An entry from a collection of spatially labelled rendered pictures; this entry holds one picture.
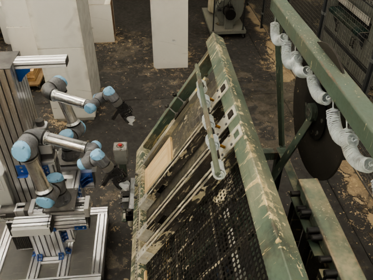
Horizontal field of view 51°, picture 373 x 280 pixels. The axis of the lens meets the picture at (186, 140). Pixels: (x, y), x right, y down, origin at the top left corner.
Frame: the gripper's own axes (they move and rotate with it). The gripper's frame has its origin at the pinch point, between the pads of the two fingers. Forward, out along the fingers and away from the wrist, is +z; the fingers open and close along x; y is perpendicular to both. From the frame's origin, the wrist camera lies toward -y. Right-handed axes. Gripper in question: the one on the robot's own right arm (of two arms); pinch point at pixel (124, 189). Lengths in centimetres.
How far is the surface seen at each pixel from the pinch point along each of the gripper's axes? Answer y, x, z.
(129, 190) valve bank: -29, 58, 49
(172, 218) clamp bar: 25.7, -26.0, 14.5
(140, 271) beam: -12, -33, 40
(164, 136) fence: 19, 71, 24
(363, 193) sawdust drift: 157, 106, 229
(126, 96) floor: -81, 336, 106
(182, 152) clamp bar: 40.5, 19.4, 6.9
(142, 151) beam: -11, 89, 41
